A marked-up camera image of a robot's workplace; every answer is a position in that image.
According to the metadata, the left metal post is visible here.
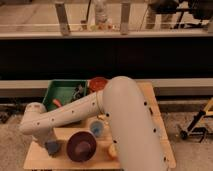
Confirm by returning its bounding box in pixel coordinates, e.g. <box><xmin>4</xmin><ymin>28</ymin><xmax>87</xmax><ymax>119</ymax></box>
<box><xmin>55</xmin><ymin>2</ymin><xmax>70</xmax><ymax>36</ymax></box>

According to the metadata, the black office chair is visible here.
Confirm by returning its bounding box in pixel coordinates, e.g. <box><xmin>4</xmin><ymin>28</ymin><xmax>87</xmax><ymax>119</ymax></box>
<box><xmin>150</xmin><ymin>0</ymin><xmax>213</xmax><ymax>29</ymax></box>

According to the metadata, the blue sponge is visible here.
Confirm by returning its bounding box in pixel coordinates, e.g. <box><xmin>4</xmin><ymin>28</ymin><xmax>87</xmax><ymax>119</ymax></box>
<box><xmin>45</xmin><ymin>141</ymin><xmax>61</xmax><ymax>156</ymax></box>

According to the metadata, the clear plastic bottle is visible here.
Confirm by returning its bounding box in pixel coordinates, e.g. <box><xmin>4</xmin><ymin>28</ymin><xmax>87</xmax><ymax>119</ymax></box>
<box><xmin>94</xmin><ymin>0</ymin><xmax>108</xmax><ymax>26</ymax></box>

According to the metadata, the metal post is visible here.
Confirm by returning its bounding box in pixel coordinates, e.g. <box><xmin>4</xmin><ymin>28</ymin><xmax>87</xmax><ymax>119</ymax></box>
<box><xmin>55</xmin><ymin>2</ymin><xmax>70</xmax><ymax>36</ymax></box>
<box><xmin>120</xmin><ymin>2</ymin><xmax>131</xmax><ymax>35</ymax></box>

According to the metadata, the yellow black stand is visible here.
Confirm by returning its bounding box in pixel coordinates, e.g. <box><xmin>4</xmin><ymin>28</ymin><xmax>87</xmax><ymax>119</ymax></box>
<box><xmin>179</xmin><ymin>97</ymin><xmax>213</xmax><ymax>143</ymax></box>

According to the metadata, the right metal post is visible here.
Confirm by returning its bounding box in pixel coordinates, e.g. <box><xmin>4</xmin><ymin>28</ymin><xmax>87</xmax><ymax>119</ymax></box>
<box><xmin>120</xmin><ymin>2</ymin><xmax>131</xmax><ymax>35</ymax></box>

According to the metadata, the orange-handled tool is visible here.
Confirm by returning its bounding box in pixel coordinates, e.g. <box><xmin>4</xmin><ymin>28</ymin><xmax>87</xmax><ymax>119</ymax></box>
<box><xmin>52</xmin><ymin>99</ymin><xmax>62</xmax><ymax>107</ymax></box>

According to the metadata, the yellow round object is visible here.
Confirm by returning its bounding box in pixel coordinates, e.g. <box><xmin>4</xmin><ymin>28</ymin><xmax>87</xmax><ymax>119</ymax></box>
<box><xmin>107</xmin><ymin>144</ymin><xmax>117</xmax><ymax>159</ymax></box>

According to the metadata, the small blue cup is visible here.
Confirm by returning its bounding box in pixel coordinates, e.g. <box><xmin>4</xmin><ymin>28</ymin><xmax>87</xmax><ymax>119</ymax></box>
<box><xmin>90</xmin><ymin>121</ymin><xmax>104</xmax><ymax>137</ymax></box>

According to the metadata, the dark maroon plate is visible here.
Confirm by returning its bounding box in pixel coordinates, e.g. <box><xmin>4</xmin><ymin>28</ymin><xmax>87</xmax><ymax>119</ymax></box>
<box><xmin>66</xmin><ymin>131</ymin><xmax>97</xmax><ymax>162</ymax></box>

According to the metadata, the red bowl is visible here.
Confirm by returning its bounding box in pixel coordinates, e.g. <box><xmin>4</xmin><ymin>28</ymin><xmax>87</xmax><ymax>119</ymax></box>
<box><xmin>89</xmin><ymin>77</ymin><xmax>108</xmax><ymax>92</ymax></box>

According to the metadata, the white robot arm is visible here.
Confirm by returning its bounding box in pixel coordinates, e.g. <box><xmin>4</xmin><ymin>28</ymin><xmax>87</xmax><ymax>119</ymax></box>
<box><xmin>20</xmin><ymin>76</ymin><xmax>169</xmax><ymax>171</ymax></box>

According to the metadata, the green plastic bin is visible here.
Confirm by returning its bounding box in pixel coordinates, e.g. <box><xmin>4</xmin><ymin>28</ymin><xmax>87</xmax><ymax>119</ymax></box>
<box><xmin>43</xmin><ymin>79</ymin><xmax>87</xmax><ymax>111</ymax></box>

